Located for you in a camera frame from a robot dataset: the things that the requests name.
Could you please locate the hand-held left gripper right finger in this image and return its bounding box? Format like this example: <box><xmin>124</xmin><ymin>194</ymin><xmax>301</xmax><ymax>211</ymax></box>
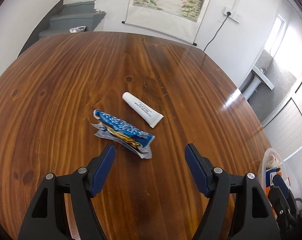
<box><xmin>185</xmin><ymin>144</ymin><xmax>280</xmax><ymax>240</ymax></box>

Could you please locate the bright window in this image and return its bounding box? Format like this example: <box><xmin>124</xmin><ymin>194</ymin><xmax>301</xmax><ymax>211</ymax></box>
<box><xmin>264</xmin><ymin>14</ymin><xmax>287</xmax><ymax>60</ymax></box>

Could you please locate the white panelled door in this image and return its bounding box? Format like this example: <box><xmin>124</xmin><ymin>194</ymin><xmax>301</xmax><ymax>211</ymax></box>
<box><xmin>262</xmin><ymin>97</ymin><xmax>302</xmax><ymax>160</ymax></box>

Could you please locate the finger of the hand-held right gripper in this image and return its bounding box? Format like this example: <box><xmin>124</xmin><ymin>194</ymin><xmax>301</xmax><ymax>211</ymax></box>
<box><xmin>269</xmin><ymin>174</ymin><xmax>298</xmax><ymax>238</ymax></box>

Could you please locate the small white tube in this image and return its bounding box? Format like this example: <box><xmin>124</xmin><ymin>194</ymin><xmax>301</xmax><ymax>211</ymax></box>
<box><xmin>122</xmin><ymin>92</ymin><xmax>164</xmax><ymax>128</ymax></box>

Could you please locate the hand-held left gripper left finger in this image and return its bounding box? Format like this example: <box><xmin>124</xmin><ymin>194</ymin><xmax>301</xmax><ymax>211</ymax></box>
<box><xmin>18</xmin><ymin>144</ymin><xmax>116</xmax><ymax>240</ymax></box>

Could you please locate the white pedestal sink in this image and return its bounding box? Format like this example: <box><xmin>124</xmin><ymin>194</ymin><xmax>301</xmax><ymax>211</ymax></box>
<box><xmin>241</xmin><ymin>65</ymin><xmax>275</xmax><ymax>100</ymax></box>

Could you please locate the black power cable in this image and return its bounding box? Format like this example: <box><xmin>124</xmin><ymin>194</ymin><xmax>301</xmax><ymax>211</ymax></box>
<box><xmin>203</xmin><ymin>15</ymin><xmax>229</xmax><ymax>52</ymax></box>

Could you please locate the clear plastic container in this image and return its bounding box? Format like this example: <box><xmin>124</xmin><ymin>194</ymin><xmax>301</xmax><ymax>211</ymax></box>
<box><xmin>257</xmin><ymin>148</ymin><xmax>295</xmax><ymax>205</ymax></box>

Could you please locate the wooden desktop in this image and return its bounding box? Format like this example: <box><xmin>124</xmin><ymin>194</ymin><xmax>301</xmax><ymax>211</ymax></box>
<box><xmin>0</xmin><ymin>31</ymin><xmax>274</xmax><ymax>240</ymax></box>

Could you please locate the blue snack wrapper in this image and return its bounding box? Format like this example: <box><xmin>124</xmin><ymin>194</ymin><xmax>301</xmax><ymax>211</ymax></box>
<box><xmin>90</xmin><ymin>109</ymin><xmax>156</xmax><ymax>159</ymax></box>

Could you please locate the white wall socket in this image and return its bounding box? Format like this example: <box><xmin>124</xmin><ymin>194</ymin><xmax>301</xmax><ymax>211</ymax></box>
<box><xmin>223</xmin><ymin>6</ymin><xmax>242</xmax><ymax>23</ymax></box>

